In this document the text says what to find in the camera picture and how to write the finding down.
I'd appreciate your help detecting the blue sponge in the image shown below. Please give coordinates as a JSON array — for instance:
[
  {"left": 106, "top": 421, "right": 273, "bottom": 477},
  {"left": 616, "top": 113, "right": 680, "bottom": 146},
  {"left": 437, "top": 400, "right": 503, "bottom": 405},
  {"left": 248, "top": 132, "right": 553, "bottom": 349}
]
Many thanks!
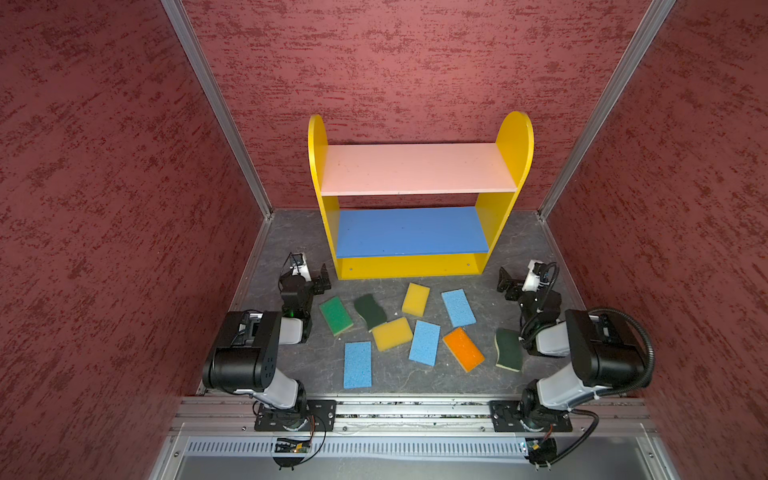
[
  {"left": 441, "top": 289, "right": 476, "bottom": 328},
  {"left": 343, "top": 342, "right": 372, "bottom": 389},
  {"left": 409, "top": 320, "right": 440, "bottom": 367}
]

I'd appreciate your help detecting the aluminium rail frame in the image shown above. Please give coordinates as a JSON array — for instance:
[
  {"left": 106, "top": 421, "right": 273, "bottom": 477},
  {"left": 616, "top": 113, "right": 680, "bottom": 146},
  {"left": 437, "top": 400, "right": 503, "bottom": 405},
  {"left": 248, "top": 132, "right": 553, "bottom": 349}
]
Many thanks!
[{"left": 149, "top": 392, "right": 679, "bottom": 480}]

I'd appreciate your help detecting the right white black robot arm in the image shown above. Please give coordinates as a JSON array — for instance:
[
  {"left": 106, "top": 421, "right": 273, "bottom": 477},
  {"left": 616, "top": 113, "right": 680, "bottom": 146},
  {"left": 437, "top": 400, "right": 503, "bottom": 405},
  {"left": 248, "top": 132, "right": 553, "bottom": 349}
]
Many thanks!
[{"left": 495, "top": 260, "right": 655, "bottom": 429}]

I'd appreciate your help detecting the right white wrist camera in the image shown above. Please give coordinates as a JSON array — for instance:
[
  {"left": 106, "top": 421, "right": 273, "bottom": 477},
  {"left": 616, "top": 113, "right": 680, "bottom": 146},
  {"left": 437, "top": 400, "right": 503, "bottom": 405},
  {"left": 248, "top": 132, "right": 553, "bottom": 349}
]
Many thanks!
[{"left": 522, "top": 260, "right": 550, "bottom": 292}]

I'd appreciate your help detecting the bright green sponge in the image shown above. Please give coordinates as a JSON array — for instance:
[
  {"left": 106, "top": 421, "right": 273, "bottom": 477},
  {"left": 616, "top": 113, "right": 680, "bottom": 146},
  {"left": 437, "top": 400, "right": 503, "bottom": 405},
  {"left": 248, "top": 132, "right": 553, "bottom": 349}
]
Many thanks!
[{"left": 319, "top": 297, "right": 354, "bottom": 337}]

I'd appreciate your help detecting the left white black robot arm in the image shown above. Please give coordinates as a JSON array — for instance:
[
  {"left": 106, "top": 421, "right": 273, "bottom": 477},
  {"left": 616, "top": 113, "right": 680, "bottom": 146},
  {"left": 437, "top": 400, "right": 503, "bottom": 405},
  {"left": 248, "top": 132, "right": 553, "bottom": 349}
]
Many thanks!
[{"left": 202, "top": 266, "right": 331, "bottom": 419}]

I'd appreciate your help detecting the yellow sponge front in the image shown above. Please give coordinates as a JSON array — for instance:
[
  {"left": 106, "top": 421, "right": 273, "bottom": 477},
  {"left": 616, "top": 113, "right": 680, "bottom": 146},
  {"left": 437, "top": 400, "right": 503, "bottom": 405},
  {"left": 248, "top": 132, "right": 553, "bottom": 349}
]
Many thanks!
[{"left": 371, "top": 317, "right": 413, "bottom": 352}]

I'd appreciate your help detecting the dark green wavy sponge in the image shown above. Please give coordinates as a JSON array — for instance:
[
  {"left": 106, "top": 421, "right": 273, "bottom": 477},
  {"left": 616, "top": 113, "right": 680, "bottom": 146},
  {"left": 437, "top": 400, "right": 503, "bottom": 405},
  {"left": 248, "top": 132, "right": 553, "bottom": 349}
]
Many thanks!
[
  {"left": 353, "top": 294, "right": 387, "bottom": 331},
  {"left": 494, "top": 328, "right": 524, "bottom": 373}
]

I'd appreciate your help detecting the yellow shelf with coloured boards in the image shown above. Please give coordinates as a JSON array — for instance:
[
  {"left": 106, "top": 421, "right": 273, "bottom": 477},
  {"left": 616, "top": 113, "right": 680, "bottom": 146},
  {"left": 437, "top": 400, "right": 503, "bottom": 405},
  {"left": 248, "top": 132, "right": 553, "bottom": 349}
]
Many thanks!
[{"left": 308, "top": 111, "right": 534, "bottom": 280}]

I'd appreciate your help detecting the yellow sponge back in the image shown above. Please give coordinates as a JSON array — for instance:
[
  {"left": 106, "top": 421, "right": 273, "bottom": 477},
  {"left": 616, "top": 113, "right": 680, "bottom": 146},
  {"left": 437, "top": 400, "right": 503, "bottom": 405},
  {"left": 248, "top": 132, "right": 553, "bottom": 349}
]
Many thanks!
[{"left": 401, "top": 283, "right": 430, "bottom": 317}]

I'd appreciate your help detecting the dark green wavy sponge right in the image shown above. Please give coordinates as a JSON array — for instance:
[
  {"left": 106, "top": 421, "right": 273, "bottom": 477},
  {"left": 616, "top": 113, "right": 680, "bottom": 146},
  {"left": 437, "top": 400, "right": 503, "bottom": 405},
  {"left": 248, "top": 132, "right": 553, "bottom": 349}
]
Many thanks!
[{"left": 494, "top": 328, "right": 524, "bottom": 373}]

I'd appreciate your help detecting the orange sponge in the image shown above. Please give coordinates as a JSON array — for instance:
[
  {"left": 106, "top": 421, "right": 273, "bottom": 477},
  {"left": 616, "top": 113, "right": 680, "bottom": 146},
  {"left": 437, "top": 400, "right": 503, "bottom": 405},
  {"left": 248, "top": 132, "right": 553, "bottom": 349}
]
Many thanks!
[{"left": 443, "top": 327, "right": 485, "bottom": 373}]

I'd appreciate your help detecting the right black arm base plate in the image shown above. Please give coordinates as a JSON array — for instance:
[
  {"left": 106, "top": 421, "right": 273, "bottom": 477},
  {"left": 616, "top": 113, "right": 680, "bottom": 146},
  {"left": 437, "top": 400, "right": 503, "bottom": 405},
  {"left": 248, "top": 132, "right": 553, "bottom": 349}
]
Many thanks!
[{"left": 488, "top": 400, "right": 573, "bottom": 435}]

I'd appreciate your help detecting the dark green wavy sponge left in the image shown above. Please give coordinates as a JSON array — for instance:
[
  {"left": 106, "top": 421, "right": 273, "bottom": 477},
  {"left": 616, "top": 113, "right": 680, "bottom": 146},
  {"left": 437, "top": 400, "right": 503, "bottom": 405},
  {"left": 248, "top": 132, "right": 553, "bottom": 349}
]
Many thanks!
[{"left": 353, "top": 294, "right": 387, "bottom": 331}]

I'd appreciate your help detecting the yellow sponge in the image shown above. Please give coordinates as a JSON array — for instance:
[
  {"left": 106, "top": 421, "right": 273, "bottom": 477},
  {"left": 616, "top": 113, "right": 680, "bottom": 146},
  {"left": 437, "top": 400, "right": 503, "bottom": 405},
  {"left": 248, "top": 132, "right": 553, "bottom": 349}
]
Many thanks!
[
  {"left": 401, "top": 283, "right": 430, "bottom": 317},
  {"left": 371, "top": 317, "right": 413, "bottom": 352}
]

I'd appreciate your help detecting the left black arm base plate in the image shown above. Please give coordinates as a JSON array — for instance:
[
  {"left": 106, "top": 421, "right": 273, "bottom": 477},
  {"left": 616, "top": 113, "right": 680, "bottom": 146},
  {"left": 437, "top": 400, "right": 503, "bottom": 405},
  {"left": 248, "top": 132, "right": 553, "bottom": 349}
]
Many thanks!
[{"left": 253, "top": 399, "right": 338, "bottom": 433}]

